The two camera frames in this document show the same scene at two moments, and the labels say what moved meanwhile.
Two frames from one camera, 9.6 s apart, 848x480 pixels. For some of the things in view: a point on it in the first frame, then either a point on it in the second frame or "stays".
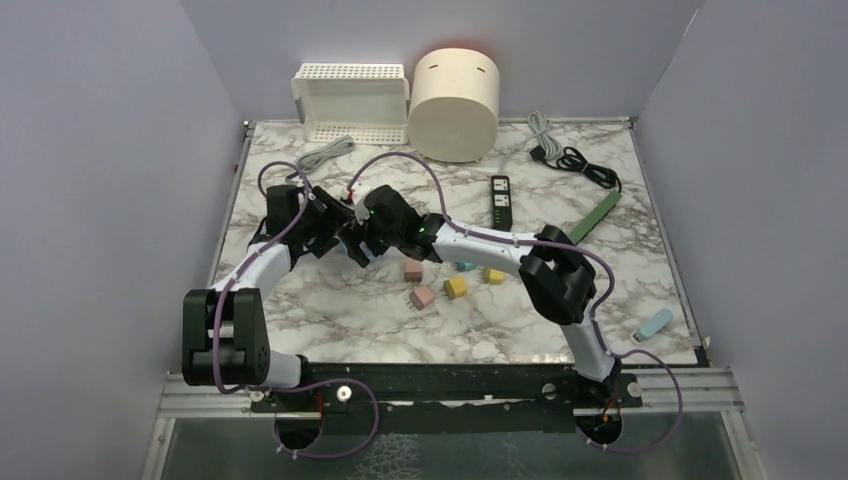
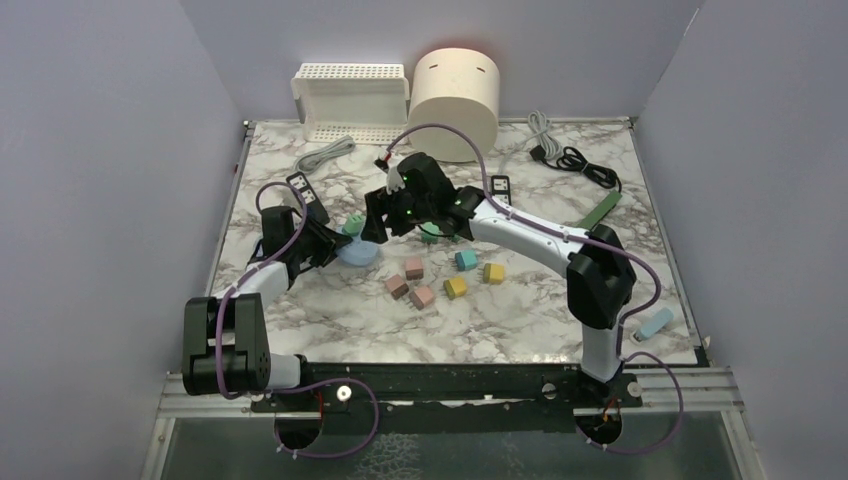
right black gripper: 354,248 to 377,207
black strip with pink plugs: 501,203 stays
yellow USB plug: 454,287 stays
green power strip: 595,218 stays
